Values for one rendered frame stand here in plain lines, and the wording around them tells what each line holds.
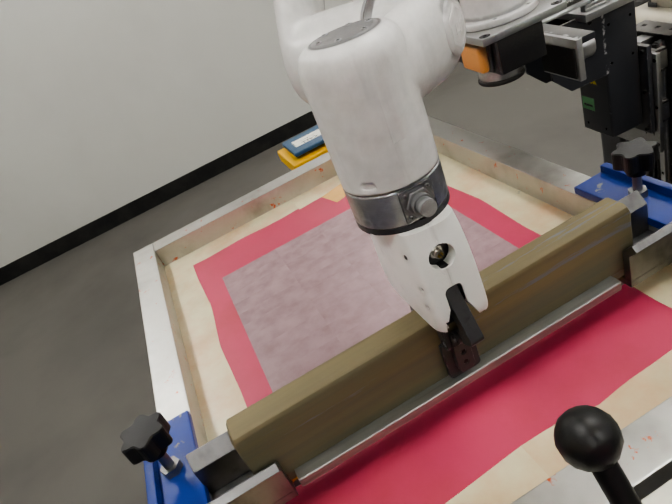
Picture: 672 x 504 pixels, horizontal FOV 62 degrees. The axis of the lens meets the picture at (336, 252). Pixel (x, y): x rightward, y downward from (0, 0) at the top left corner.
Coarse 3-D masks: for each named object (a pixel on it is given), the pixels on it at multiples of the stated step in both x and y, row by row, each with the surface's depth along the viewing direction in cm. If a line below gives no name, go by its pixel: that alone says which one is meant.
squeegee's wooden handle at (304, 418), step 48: (576, 240) 50; (624, 240) 52; (528, 288) 50; (576, 288) 52; (384, 336) 48; (432, 336) 48; (288, 384) 47; (336, 384) 46; (384, 384) 48; (432, 384) 50; (240, 432) 45; (288, 432) 46; (336, 432) 48
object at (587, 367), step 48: (336, 240) 85; (480, 240) 72; (528, 240) 68; (384, 288) 71; (624, 288) 57; (576, 336) 54; (624, 336) 52; (480, 384) 54; (528, 384) 52; (576, 384) 50; (528, 432) 48
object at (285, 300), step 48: (240, 240) 96; (288, 240) 90; (240, 288) 83; (288, 288) 79; (336, 288) 75; (240, 336) 74; (288, 336) 70; (336, 336) 67; (240, 384) 66; (432, 432) 51; (480, 432) 49; (336, 480) 51; (384, 480) 49; (432, 480) 47
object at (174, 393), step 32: (448, 128) 94; (320, 160) 103; (480, 160) 84; (512, 160) 78; (544, 160) 75; (256, 192) 102; (288, 192) 102; (544, 192) 73; (192, 224) 100; (224, 224) 99; (160, 256) 97; (160, 288) 85; (160, 320) 77; (160, 352) 71; (160, 384) 65; (192, 384) 68; (192, 416) 59; (640, 448) 40; (576, 480) 39; (640, 480) 38
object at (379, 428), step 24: (600, 288) 52; (552, 312) 52; (576, 312) 52; (528, 336) 51; (480, 360) 51; (504, 360) 51; (456, 384) 50; (408, 408) 49; (360, 432) 49; (384, 432) 49; (336, 456) 48; (312, 480) 48
